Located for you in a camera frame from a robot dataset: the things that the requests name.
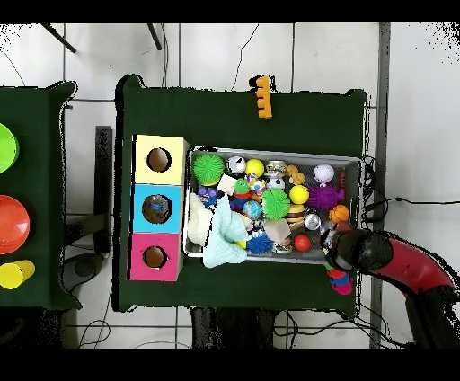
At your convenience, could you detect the green plate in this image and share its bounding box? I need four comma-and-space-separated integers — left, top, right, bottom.
0, 121, 21, 175

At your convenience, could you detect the black can with silver top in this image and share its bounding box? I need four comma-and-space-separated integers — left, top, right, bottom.
304, 212, 323, 232

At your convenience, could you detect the clear mesh bin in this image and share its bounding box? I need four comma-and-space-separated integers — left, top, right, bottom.
182, 146, 364, 266

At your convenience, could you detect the yellow cup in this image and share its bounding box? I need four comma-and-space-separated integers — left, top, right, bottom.
0, 259, 37, 290

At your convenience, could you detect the wooden box with three holes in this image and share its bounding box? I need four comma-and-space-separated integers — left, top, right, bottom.
128, 133, 190, 283

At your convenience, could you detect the mint green cloth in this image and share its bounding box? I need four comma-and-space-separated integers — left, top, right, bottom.
200, 195, 252, 270

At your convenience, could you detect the green spiky ball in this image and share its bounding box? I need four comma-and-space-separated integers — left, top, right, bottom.
191, 152, 226, 187
261, 187, 292, 220

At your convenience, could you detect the black tripod leg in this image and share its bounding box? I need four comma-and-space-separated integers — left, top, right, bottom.
39, 23, 77, 54
146, 23, 164, 51

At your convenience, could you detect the purple spiky toy with eyes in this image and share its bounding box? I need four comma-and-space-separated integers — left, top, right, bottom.
308, 184, 346, 210

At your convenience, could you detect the clear plastic packet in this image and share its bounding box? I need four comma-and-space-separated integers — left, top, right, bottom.
148, 200, 173, 219

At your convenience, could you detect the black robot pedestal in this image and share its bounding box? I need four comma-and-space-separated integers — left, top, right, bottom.
190, 307, 278, 350

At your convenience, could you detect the orange plate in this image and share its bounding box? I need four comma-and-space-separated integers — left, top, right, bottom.
0, 195, 31, 256

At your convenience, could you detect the grey floor strip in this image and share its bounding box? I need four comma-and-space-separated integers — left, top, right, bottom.
376, 23, 393, 235

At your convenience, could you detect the yellow smiley ball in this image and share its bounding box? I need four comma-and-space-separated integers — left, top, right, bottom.
289, 185, 310, 206

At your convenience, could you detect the orange plastic comb toy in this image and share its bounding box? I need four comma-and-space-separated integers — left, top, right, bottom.
249, 75, 274, 120

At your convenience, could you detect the small orange basketball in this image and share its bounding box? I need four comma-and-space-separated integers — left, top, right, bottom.
329, 204, 351, 224

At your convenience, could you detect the white baseball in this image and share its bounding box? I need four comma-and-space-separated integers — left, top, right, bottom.
313, 164, 335, 184

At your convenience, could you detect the dark green tablecloth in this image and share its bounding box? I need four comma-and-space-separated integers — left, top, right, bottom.
0, 81, 79, 312
114, 74, 369, 317

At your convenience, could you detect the black floor cable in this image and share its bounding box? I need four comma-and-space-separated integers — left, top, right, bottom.
362, 193, 460, 213

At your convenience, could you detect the cream muslin cloth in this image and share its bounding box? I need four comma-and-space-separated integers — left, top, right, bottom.
186, 192, 215, 247

